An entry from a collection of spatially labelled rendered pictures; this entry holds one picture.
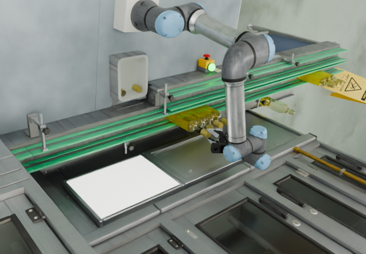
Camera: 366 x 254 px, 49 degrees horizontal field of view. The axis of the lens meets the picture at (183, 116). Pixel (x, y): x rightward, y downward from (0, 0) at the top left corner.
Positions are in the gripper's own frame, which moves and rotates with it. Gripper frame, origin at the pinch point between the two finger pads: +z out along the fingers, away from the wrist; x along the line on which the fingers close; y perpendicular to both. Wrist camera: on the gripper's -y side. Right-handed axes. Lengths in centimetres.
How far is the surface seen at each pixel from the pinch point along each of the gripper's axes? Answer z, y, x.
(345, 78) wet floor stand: 97, 329, -63
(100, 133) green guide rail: 23, -47, 5
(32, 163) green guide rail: 28, -77, -3
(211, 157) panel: -3.0, 1.0, -12.3
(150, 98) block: 33.6, -10.8, 10.2
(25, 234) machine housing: -42, -104, 21
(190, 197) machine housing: -20.7, -28.3, -13.1
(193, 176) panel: -11.3, -18.5, -11.6
